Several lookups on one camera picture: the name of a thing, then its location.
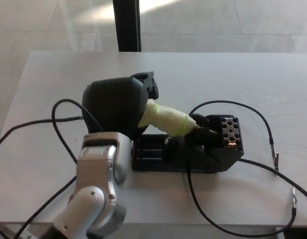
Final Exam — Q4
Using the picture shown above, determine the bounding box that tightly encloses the tape-wrapped soldering iron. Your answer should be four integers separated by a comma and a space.
138, 99, 216, 137

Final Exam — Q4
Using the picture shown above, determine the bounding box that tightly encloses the plain black cable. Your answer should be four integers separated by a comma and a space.
239, 158, 307, 204

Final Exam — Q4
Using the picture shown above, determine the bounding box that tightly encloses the black cable with alligator clip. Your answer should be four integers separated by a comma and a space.
186, 159, 299, 236
189, 100, 281, 172

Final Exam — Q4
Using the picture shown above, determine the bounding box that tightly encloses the black soldering iron base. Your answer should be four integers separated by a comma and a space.
132, 114, 245, 174

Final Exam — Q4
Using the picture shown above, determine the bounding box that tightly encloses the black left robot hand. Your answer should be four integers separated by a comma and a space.
82, 71, 161, 142

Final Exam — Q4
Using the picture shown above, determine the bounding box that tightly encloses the black robot wrist cable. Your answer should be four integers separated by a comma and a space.
51, 99, 104, 165

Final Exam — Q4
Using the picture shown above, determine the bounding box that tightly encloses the black soldering iron cable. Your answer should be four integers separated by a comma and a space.
0, 116, 84, 156

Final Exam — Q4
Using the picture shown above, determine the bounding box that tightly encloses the black vertical pillar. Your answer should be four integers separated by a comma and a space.
112, 0, 142, 52

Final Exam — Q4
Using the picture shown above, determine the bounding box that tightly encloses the black base power cable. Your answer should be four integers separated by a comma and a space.
15, 175, 78, 239

